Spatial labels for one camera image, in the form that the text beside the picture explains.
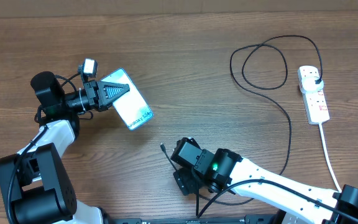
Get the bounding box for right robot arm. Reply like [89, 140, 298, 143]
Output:
[170, 138, 358, 223]

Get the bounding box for Samsung Galaxy smartphone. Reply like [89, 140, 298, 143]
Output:
[101, 68, 154, 131]

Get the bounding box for black USB charging cable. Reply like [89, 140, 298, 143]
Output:
[159, 34, 323, 207]

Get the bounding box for cardboard backdrop panel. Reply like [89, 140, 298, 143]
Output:
[0, 0, 358, 18]

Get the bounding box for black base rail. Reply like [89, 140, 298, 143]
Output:
[108, 214, 276, 224]

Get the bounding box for white power strip cord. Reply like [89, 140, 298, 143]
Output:
[318, 123, 343, 193]

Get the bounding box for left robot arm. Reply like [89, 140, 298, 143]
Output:
[0, 71, 130, 224]

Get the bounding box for white power strip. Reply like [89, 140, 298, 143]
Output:
[297, 65, 330, 124]

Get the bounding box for white charger adapter plug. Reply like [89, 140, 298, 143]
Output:
[300, 77, 324, 94]

